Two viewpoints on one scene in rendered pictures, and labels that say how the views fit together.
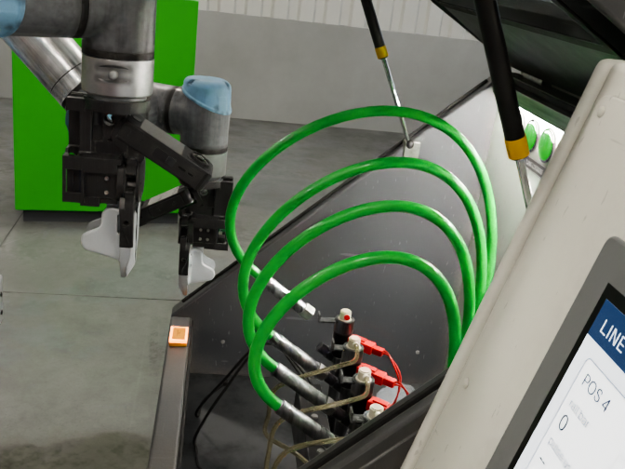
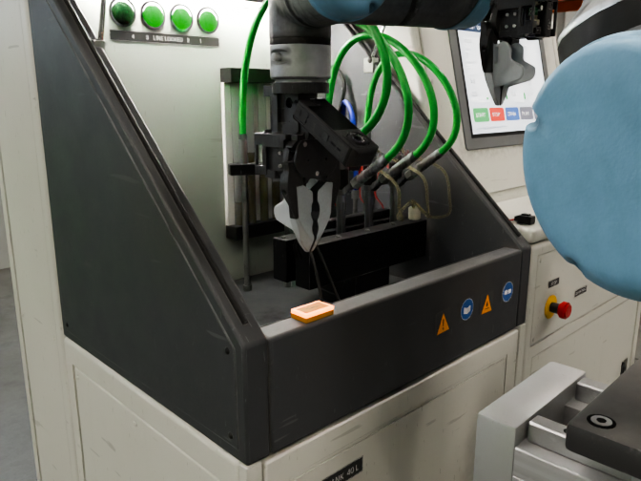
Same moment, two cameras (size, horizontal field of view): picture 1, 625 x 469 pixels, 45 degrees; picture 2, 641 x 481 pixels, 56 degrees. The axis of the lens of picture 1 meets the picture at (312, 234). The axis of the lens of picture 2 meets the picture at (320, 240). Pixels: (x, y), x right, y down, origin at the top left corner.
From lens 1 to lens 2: 1.82 m
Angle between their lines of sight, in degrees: 116
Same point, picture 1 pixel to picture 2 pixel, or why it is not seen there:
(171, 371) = (368, 299)
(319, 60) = not seen: outside the picture
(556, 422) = (465, 56)
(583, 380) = (464, 41)
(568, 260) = not seen: hidden behind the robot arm
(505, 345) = (436, 56)
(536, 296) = (434, 33)
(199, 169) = not seen: hidden behind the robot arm
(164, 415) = (420, 282)
